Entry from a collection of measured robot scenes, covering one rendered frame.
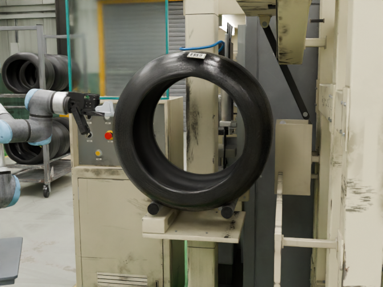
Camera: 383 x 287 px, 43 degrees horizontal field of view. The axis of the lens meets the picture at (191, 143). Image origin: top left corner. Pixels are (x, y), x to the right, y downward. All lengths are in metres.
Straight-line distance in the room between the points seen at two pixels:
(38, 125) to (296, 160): 1.05
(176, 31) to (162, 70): 9.81
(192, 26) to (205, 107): 0.35
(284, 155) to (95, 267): 1.33
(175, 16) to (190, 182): 9.66
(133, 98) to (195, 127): 0.46
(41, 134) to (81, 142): 0.76
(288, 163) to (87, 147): 1.18
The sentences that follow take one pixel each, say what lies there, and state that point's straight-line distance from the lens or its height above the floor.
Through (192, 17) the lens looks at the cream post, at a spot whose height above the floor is 1.64.
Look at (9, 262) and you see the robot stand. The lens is 2.32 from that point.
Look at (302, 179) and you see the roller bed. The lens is 2.08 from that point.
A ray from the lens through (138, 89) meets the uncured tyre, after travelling 1.76.
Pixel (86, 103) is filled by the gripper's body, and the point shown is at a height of 1.29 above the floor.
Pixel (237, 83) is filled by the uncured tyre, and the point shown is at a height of 1.37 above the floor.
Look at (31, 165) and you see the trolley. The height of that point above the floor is 0.38.
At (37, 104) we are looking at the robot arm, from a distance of 2.01.
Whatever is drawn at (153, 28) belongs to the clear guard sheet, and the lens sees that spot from 2.58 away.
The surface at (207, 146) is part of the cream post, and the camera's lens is 2.15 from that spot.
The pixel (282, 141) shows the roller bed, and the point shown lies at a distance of 2.05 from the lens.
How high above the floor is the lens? 1.42
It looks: 8 degrees down
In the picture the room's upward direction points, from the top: straight up
